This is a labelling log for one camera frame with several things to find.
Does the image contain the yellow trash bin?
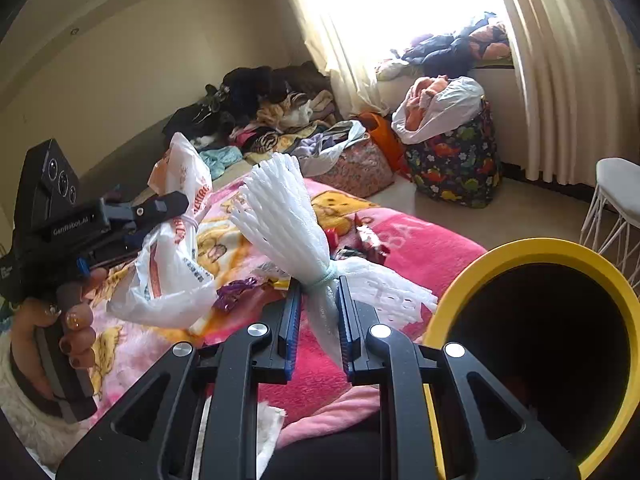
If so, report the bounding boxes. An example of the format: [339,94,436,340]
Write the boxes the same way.
[422,238,640,480]

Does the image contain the white wire stool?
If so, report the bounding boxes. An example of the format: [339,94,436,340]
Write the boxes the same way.
[579,157,640,277]

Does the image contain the purple foil wrapper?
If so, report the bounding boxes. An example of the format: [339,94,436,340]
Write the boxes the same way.
[214,279,274,314]

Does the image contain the cream pleated curtain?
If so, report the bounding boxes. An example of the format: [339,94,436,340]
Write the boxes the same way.
[486,0,640,187]

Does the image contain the cream sheer curtain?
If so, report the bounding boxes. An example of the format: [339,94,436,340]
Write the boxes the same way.
[274,0,393,117]

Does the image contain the white fluffy cloth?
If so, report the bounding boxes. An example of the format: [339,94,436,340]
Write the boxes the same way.
[256,404,287,480]

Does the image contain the windowsill pile of clothes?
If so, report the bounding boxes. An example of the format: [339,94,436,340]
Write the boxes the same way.
[376,11,515,82]

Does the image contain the pile of dark clothes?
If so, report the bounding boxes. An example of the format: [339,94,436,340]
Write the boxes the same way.
[164,61,346,161]

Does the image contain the orange bag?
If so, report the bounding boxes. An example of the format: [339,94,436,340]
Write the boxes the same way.
[356,111,410,172]

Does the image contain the dinosaur print bag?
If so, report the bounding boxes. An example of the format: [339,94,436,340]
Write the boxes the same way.
[403,100,502,210]

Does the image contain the pink printed blanket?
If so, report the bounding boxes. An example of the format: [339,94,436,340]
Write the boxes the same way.
[75,174,489,443]

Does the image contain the black pants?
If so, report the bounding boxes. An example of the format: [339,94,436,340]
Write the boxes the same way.
[260,416,383,480]

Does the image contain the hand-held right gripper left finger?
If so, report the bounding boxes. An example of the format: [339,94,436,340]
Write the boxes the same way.
[55,280,303,480]

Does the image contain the red snack wrapper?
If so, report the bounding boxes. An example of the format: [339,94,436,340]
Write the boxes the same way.
[352,222,393,266]

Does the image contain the light blue cloth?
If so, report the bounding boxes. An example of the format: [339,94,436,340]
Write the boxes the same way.
[199,145,247,179]

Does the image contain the white printed plastic bag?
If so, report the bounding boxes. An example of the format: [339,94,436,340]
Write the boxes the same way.
[107,132,217,331]

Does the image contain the lavender cloth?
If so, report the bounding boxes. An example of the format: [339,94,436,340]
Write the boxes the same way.
[289,120,369,177]

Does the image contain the white plastic bag of clothes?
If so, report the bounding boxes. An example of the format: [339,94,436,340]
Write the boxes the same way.
[391,75,486,145]

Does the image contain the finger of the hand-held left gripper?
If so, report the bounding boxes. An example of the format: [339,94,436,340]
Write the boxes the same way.
[102,191,190,231]
[75,229,151,271]

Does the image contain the white foam fruit net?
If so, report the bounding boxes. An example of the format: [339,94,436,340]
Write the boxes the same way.
[230,152,439,367]

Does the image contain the pink floral bag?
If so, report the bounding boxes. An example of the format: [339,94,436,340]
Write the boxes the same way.
[312,139,397,199]

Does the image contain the person's left forearm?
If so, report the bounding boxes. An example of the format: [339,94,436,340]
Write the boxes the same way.
[0,330,91,468]

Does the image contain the person's left hand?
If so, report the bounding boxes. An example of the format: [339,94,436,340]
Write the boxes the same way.
[9,268,109,397]

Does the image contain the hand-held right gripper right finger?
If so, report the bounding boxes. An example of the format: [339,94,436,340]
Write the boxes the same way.
[336,275,583,480]

